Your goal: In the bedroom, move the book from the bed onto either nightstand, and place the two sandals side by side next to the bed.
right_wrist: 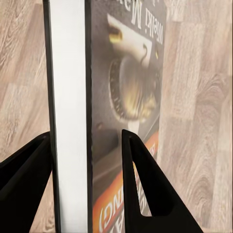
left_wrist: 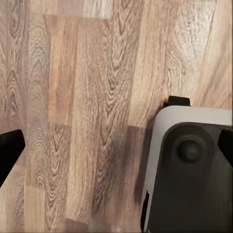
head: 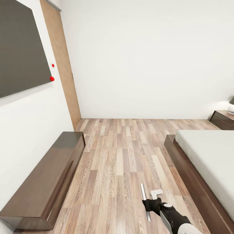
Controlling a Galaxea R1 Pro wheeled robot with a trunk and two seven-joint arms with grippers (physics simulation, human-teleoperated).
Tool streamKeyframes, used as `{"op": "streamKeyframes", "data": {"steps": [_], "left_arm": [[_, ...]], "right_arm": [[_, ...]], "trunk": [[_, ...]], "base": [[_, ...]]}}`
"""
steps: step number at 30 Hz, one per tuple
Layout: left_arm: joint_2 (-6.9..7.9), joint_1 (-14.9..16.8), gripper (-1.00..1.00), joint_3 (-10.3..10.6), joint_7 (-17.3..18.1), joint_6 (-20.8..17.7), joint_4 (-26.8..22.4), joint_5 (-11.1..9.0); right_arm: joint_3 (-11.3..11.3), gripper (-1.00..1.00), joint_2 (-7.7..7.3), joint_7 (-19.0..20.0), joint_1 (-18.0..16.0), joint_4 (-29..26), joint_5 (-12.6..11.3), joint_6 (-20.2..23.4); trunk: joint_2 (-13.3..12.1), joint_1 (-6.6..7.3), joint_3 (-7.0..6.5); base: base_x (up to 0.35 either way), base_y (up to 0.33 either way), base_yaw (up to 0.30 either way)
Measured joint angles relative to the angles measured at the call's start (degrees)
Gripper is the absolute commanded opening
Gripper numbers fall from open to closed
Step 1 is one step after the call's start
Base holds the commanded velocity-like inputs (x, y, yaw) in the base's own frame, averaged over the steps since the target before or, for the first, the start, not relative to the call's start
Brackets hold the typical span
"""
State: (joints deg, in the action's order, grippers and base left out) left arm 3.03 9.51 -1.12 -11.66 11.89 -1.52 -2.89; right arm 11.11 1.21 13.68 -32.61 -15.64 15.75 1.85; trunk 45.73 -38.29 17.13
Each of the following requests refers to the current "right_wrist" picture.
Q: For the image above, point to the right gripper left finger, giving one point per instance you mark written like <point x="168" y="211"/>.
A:
<point x="23" y="179"/>

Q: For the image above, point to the hardback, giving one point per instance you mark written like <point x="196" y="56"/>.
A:
<point x="104" y="73"/>

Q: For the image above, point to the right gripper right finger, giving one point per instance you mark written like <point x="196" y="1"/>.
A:
<point x="169" y="213"/>

